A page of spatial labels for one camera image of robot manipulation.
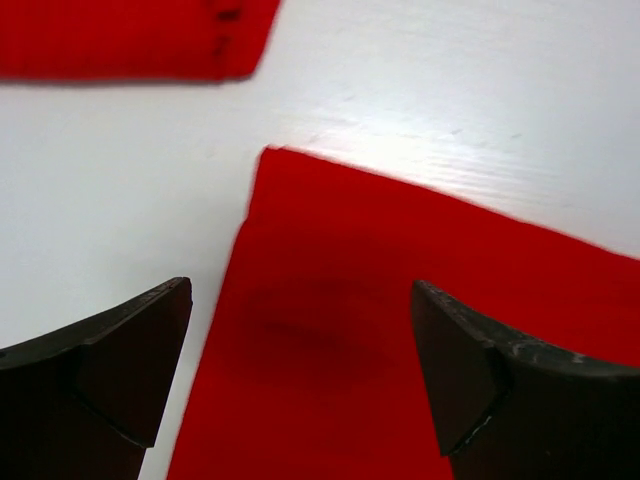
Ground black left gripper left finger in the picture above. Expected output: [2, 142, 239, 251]
[1, 277, 192, 480]

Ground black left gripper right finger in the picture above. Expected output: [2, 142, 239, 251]
[411, 281, 639, 479]

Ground red t shirt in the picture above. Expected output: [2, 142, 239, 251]
[169, 148, 639, 479]
[1, 0, 280, 83]

